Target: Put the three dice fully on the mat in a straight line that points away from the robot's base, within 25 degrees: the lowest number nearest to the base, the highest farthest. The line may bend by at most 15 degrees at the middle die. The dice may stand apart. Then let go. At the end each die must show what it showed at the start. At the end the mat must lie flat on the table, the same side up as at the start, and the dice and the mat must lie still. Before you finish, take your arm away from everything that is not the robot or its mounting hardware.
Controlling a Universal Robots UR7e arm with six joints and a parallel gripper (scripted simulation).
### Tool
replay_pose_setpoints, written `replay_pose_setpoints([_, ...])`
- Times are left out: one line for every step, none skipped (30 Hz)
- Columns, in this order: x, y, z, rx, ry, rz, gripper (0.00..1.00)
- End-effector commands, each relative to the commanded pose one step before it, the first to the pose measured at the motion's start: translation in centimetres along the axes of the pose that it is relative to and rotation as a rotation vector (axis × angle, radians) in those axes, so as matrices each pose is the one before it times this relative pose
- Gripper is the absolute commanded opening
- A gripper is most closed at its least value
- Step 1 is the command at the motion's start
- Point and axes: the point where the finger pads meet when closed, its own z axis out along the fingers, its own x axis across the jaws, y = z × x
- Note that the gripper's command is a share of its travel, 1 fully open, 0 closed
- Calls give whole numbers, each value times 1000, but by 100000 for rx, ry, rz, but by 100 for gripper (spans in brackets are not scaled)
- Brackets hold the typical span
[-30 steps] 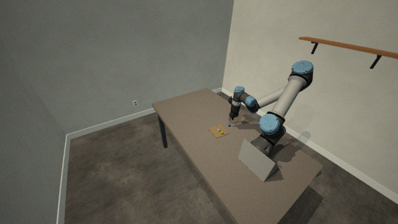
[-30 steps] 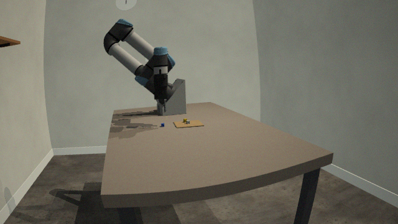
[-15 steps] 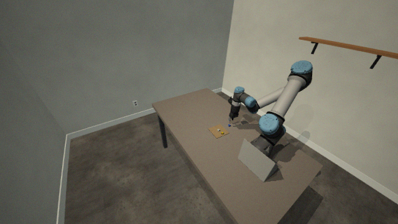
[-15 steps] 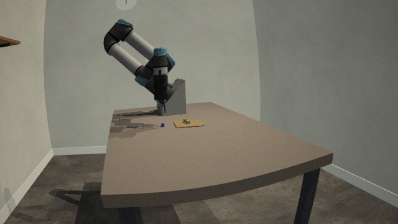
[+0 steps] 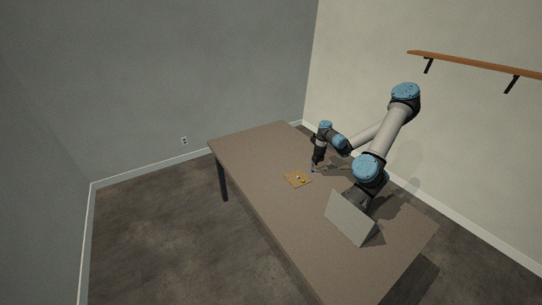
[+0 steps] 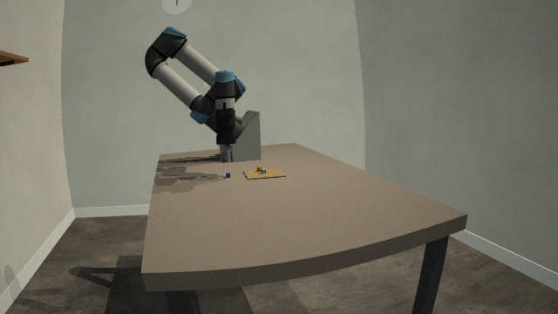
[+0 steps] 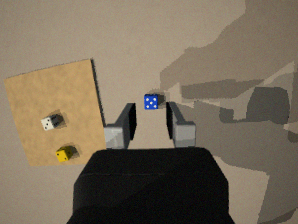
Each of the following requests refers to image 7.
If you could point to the yellow die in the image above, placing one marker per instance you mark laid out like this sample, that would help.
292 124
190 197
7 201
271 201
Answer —
64 153

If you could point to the blue die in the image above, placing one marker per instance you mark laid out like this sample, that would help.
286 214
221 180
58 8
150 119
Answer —
151 101

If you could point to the white die with black pips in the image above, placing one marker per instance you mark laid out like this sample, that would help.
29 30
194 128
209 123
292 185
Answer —
50 122

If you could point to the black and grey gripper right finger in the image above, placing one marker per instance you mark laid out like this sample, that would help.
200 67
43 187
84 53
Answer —
182 132

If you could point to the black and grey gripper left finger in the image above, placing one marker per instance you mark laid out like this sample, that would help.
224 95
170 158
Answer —
119 134

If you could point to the tan square mat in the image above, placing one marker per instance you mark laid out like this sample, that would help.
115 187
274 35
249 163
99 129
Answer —
70 92

